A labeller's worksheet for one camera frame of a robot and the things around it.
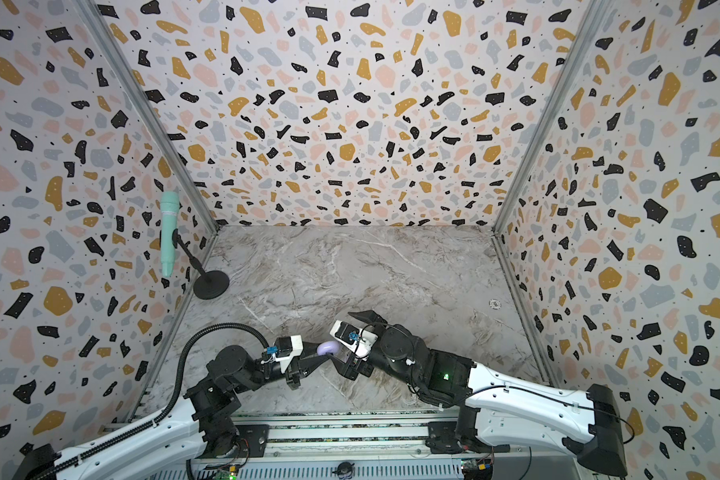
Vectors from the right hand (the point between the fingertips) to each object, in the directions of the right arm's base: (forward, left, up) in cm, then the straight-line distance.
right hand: (342, 327), depth 64 cm
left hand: (-3, +2, -3) cm, 5 cm away
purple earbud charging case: (-4, +3, -2) cm, 5 cm away
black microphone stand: (+27, +51, -27) cm, 64 cm away
